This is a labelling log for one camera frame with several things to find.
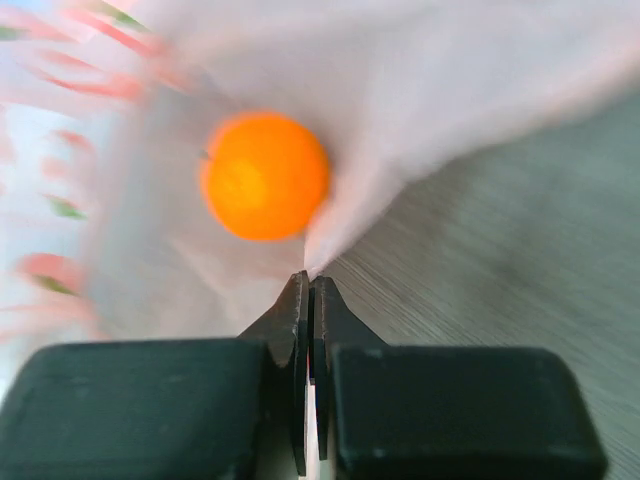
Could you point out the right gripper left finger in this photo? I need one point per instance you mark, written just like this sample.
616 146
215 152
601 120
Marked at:
208 408

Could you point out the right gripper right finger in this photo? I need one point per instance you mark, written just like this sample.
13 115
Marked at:
442 412

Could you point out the pink plastic bag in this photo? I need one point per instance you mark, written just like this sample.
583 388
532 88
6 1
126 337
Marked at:
165 165

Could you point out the orange fruit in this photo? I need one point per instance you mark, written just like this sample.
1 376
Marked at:
265 176

